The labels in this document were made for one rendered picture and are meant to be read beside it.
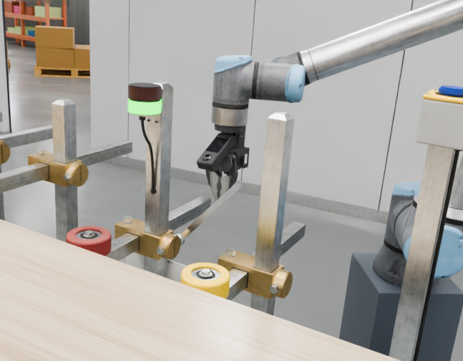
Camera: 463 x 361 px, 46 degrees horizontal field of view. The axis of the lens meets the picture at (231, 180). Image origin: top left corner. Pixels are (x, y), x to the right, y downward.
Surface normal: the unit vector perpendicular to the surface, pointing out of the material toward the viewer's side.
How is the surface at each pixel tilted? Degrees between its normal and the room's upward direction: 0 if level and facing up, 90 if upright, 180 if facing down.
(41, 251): 0
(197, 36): 90
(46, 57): 90
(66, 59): 90
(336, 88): 90
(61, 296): 0
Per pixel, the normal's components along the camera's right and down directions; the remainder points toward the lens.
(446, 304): 0.09, 0.32
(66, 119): 0.87, 0.21
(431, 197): -0.48, 0.24
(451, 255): -0.13, 0.38
